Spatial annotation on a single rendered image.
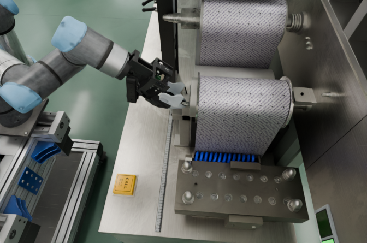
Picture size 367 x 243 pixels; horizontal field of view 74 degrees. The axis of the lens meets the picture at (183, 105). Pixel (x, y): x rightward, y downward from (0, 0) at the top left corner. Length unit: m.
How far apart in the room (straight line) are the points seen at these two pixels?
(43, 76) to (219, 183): 0.58
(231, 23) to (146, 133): 0.57
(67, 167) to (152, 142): 0.97
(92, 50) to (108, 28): 2.57
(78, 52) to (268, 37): 0.53
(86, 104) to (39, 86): 1.78
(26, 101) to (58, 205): 1.26
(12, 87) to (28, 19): 3.04
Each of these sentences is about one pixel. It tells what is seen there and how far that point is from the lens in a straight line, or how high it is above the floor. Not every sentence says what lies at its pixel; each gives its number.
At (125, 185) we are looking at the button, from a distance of 0.95.
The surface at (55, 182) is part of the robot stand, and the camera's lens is 1.88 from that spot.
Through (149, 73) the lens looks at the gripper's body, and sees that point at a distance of 0.60.
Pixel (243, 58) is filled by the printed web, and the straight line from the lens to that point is 0.85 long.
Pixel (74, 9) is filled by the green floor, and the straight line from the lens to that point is 3.60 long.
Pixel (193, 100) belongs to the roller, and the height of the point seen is 1.29.
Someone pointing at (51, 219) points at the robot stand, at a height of 0.21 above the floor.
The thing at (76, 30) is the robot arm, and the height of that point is 1.49.
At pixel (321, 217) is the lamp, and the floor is 1.19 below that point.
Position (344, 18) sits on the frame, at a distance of 0.73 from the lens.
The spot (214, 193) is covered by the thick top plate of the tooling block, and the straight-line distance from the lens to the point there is 0.82.
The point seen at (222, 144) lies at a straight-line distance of 0.82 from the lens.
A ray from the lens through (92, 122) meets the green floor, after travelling 2.27.
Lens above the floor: 1.81
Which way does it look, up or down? 55 degrees down
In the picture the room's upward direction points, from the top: straight up
